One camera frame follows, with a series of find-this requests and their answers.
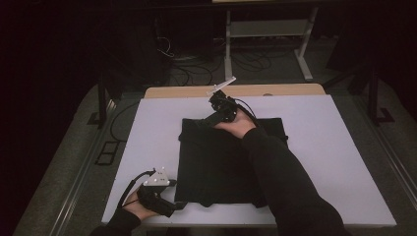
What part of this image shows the person's left hand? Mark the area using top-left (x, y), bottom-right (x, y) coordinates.
top-left (122, 190), bottom-right (161, 222)

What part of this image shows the hand-held gripper cable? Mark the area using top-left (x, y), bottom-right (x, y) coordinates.
top-left (233, 97), bottom-right (261, 128)
top-left (116, 168), bottom-right (157, 209)

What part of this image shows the right hand-held gripper cable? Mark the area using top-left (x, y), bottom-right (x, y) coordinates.
top-left (233, 97), bottom-right (261, 128)

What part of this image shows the thin white cable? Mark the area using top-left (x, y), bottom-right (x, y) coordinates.
top-left (156, 35), bottom-right (175, 59)

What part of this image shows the grey metal desk frame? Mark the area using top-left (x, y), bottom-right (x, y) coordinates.
top-left (224, 6), bottom-right (320, 84)

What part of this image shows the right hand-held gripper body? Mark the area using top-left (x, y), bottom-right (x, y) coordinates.
top-left (206, 76), bottom-right (239, 124)

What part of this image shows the black floor cable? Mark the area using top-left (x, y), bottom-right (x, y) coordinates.
top-left (109, 101), bottom-right (142, 144)

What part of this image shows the black metal stand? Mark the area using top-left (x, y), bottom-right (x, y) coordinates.
top-left (367, 63), bottom-right (396, 126)
top-left (88, 73), bottom-right (116, 130)

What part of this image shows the metal floor rail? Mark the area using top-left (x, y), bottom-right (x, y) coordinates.
top-left (352, 96), bottom-right (417, 212)
top-left (48, 97), bottom-right (117, 236)

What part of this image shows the tangle of black floor cables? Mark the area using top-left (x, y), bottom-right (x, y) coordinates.
top-left (168, 48), bottom-right (291, 87)

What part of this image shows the black floor socket frame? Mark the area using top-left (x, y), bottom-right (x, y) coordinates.
top-left (93, 141), bottom-right (120, 167)

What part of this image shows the left hand-held gripper cable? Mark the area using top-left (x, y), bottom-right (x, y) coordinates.
top-left (116, 168), bottom-right (157, 209)

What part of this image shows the black tank top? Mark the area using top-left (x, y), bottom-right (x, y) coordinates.
top-left (174, 117), bottom-right (289, 208)

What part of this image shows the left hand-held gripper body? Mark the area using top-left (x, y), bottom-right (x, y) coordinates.
top-left (137, 166), bottom-right (180, 218)

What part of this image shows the person's right hand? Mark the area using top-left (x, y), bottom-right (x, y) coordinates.
top-left (213, 108), bottom-right (258, 140)

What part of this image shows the white table board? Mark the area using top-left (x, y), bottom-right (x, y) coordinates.
top-left (101, 94), bottom-right (397, 228)

